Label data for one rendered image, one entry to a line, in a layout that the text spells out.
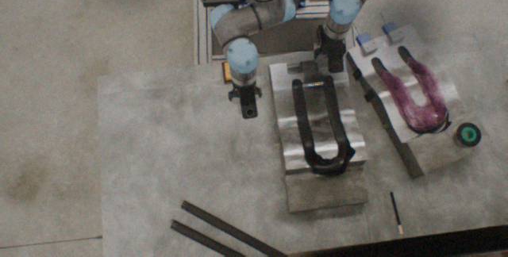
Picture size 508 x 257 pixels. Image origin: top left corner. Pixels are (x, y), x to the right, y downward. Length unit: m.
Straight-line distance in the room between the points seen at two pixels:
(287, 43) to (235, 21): 1.18
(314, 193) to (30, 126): 1.72
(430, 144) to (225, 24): 0.78
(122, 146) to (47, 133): 1.07
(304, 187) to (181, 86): 0.57
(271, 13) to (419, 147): 0.67
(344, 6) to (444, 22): 1.66
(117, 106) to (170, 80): 0.21
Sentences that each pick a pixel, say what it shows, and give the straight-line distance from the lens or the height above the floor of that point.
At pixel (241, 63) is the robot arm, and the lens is 1.07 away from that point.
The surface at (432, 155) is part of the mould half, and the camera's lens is 1.52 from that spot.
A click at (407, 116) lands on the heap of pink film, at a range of 1.54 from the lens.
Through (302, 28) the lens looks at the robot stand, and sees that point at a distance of 2.35.
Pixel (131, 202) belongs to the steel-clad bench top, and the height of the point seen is 0.80.
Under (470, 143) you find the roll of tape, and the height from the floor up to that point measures 0.95.
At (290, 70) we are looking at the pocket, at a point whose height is 0.86.
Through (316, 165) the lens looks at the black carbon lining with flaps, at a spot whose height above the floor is 0.87.
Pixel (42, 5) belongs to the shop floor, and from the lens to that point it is 2.92.
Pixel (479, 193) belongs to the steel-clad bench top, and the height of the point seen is 0.80.
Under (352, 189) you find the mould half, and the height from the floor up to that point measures 0.86.
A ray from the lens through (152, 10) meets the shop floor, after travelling 2.68.
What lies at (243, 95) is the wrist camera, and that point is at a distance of 1.24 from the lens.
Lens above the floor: 2.29
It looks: 75 degrees down
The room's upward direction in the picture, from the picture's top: 1 degrees counter-clockwise
